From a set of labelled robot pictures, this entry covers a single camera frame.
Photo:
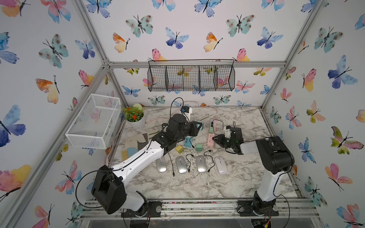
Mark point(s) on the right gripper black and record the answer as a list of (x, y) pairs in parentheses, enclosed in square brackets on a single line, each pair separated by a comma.
[(219, 139)]

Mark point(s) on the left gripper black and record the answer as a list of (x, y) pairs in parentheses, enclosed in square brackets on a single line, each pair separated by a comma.
[(192, 126)]

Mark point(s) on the blue power strip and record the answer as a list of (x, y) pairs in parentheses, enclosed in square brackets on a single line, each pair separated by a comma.
[(188, 142)]

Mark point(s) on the pink power strip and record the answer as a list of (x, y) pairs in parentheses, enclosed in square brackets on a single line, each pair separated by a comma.
[(211, 134)]

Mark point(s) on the white mouse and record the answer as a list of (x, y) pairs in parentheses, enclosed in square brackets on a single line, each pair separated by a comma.
[(221, 165)]

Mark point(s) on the green charger front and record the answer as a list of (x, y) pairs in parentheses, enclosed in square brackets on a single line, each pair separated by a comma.
[(199, 147)]

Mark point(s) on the silver mouse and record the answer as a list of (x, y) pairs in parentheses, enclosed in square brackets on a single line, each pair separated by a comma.
[(161, 165), (201, 164)]

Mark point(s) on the grey mouse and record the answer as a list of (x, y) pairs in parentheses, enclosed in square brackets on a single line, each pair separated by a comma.
[(181, 165)]

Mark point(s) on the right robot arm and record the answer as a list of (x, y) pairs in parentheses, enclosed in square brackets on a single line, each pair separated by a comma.
[(277, 161)]

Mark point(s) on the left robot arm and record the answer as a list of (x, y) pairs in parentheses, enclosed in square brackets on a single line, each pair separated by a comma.
[(109, 186)]

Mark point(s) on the potted plant white pot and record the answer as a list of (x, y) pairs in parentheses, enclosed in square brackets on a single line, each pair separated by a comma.
[(135, 116)]

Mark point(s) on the black wire wall basket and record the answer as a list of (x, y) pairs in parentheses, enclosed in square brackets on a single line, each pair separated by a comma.
[(191, 75)]

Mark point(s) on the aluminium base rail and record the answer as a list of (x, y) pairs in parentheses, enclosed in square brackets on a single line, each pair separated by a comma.
[(229, 209)]

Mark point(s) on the white mesh wall basket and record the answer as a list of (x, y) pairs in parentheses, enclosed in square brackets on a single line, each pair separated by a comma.
[(95, 122)]

